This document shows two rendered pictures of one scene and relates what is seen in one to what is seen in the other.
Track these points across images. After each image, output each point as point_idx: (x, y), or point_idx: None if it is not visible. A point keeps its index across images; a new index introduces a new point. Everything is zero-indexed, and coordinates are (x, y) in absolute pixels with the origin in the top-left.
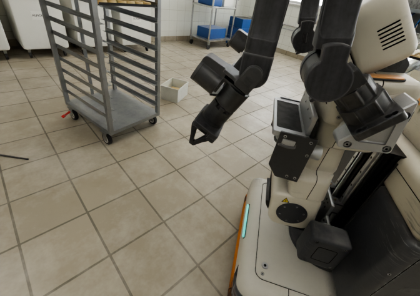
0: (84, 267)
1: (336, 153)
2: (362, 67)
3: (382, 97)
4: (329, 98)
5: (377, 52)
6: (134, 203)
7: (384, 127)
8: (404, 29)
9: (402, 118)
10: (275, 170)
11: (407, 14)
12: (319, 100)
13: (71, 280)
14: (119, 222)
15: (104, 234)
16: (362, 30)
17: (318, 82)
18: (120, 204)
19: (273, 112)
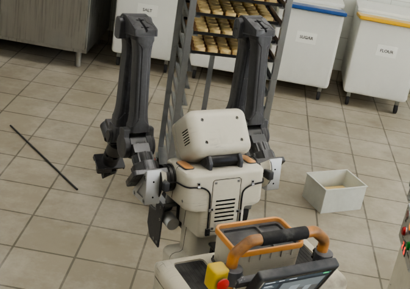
0: (33, 288)
1: (189, 233)
2: (180, 155)
3: (139, 164)
4: (121, 156)
5: (183, 146)
6: (118, 278)
7: (130, 178)
8: (189, 136)
9: (133, 174)
10: (149, 230)
11: (190, 127)
12: (119, 155)
13: (19, 288)
14: (89, 281)
15: (68, 280)
16: (178, 130)
17: (119, 145)
18: (106, 270)
19: None
